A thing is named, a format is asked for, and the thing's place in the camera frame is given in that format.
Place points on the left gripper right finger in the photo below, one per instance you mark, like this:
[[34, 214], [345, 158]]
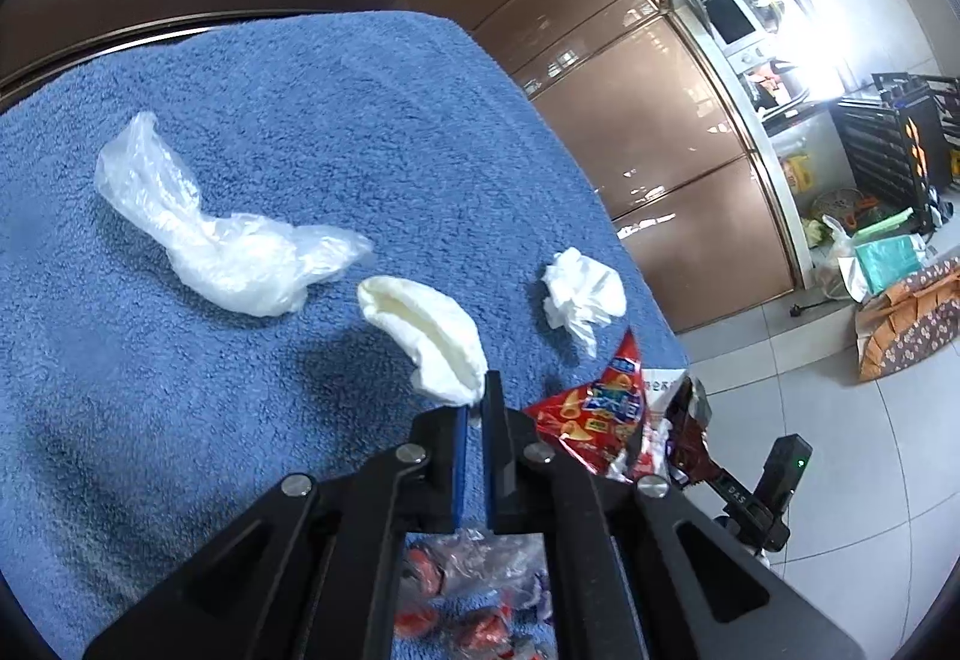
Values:
[[508, 474]]

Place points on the clear crumpled plastic bag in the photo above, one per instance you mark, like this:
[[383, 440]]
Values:
[[247, 264]]

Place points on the orange brown patterned apron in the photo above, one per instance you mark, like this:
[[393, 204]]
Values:
[[912, 320]]

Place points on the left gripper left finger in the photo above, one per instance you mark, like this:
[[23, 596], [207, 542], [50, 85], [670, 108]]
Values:
[[436, 490]]

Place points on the clear red candy wrappers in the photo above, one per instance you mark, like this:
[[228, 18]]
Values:
[[474, 594]]

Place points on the brown kitchen cabinets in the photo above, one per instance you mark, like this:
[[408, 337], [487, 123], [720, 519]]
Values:
[[662, 143]]

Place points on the teal plastic bag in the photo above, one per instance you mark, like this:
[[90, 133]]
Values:
[[886, 261]]

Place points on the red snack chip bag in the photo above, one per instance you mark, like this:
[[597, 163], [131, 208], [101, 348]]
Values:
[[593, 422]]

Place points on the white foam fruit wrap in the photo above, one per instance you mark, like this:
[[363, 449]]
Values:
[[436, 334]]

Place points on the white microwave oven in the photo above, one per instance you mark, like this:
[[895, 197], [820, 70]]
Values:
[[739, 0]]

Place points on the black wire storage rack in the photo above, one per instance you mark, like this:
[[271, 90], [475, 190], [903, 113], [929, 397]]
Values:
[[899, 138]]

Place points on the dark red snack wrapper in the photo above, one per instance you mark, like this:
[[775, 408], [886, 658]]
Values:
[[671, 439]]

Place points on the white crumpled tissue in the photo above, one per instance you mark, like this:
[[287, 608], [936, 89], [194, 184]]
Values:
[[582, 294]]

